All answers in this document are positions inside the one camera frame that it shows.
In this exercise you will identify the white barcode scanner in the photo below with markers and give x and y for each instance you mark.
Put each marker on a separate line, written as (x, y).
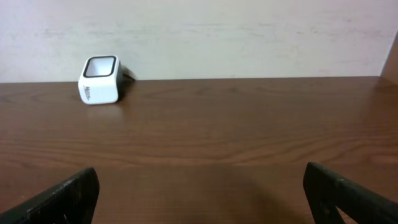
(101, 79)

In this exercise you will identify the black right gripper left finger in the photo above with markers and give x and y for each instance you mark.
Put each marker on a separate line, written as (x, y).
(70, 201)

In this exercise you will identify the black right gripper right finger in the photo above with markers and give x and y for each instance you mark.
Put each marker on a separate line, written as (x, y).
(328, 192)

